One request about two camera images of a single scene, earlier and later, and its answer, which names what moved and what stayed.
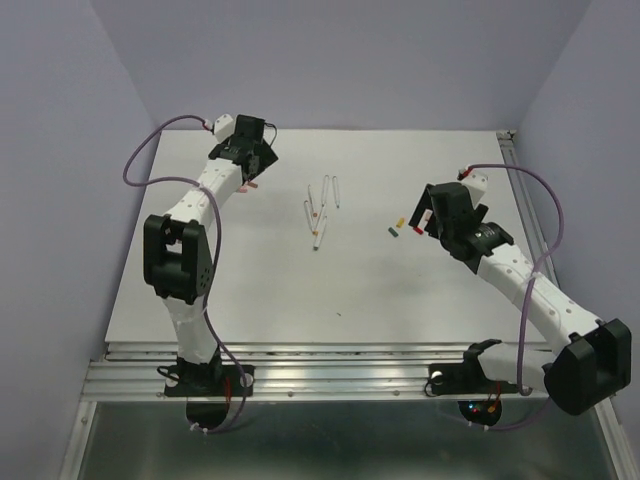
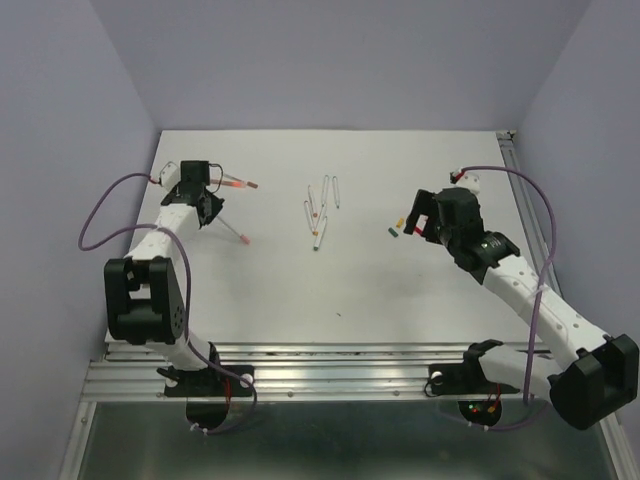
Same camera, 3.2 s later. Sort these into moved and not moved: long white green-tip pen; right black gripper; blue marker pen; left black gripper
Moved: left black gripper
Not moved: long white green-tip pen; right black gripper; blue marker pen
